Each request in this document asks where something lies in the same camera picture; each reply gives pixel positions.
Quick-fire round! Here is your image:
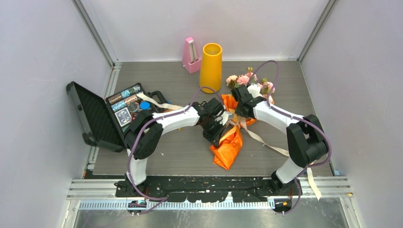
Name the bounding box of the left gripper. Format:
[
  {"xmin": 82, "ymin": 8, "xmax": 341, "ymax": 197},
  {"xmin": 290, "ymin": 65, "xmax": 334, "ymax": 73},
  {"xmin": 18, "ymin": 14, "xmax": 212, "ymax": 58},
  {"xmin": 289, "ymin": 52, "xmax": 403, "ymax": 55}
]
[{"xmin": 201, "ymin": 119, "xmax": 227, "ymax": 149}]

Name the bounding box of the pink flower bouquet orange wrap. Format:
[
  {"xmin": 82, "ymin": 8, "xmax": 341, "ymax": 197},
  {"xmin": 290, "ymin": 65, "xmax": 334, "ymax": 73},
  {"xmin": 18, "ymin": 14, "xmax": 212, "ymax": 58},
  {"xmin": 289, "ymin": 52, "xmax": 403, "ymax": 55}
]
[{"xmin": 210, "ymin": 67, "xmax": 274, "ymax": 170}]

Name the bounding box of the cream ribbon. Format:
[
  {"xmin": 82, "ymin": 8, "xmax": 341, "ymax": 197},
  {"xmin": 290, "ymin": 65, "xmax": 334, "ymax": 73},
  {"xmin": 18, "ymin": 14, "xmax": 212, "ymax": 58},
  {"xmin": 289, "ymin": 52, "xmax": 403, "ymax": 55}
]
[{"xmin": 137, "ymin": 93, "xmax": 322, "ymax": 201}]

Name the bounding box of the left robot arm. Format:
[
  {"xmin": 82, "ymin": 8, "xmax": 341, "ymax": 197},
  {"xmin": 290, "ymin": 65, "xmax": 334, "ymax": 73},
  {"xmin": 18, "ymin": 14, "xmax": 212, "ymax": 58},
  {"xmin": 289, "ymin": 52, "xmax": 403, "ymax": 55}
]
[{"xmin": 124, "ymin": 98, "xmax": 233, "ymax": 197}]

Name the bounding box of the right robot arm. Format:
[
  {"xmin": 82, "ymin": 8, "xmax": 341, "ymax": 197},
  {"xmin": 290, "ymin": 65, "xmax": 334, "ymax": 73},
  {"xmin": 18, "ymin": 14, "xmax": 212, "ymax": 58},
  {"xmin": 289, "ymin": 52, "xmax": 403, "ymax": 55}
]
[{"xmin": 231, "ymin": 85, "xmax": 332, "ymax": 195}]

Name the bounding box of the yellow vase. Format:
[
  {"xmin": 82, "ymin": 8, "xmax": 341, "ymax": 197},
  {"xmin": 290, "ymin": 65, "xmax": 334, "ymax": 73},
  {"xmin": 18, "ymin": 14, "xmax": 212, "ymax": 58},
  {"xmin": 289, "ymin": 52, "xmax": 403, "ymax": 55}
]
[{"xmin": 199, "ymin": 43, "xmax": 222, "ymax": 94}]

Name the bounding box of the pink metronome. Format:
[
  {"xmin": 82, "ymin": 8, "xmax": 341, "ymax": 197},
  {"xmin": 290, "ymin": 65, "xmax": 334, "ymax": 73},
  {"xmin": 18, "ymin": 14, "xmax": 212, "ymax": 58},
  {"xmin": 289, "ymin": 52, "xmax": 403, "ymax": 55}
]
[{"xmin": 182, "ymin": 37, "xmax": 201, "ymax": 74}]

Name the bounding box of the black open case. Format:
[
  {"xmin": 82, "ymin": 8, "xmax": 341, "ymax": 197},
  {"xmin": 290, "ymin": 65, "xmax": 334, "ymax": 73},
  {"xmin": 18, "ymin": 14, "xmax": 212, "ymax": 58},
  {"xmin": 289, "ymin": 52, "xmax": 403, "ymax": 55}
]
[{"xmin": 66, "ymin": 81, "xmax": 167, "ymax": 152}]

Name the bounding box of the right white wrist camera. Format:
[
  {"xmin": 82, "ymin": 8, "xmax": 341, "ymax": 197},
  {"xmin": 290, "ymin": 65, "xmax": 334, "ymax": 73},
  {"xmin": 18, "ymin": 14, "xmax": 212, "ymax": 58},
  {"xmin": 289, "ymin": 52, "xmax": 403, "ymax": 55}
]
[{"xmin": 247, "ymin": 84, "xmax": 262, "ymax": 98}]

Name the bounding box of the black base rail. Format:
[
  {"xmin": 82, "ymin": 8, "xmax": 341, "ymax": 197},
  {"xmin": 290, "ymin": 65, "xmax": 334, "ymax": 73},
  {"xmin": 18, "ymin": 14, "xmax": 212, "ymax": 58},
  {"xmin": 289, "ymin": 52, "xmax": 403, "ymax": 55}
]
[{"xmin": 114, "ymin": 176, "xmax": 302, "ymax": 203}]

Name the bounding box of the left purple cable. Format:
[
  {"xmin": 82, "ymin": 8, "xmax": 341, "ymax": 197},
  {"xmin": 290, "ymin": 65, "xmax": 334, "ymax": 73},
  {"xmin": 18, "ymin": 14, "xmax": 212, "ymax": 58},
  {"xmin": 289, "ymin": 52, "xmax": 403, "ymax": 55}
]
[{"xmin": 125, "ymin": 86, "xmax": 224, "ymax": 215}]

